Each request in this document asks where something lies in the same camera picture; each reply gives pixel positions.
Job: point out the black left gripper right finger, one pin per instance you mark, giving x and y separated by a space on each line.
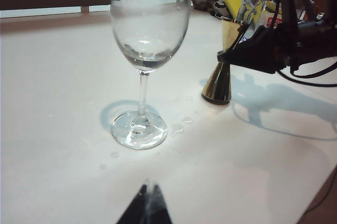
160 208

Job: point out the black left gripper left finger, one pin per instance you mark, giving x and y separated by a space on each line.
135 209

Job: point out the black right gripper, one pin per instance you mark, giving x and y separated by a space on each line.
302 44

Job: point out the gold metal jigger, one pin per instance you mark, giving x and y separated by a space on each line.
218 87

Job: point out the clear wine glass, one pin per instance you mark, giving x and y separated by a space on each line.
150 37

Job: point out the yellow sponge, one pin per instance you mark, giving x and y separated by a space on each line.
234 5

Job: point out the yellow snack bag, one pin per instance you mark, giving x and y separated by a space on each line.
270 6

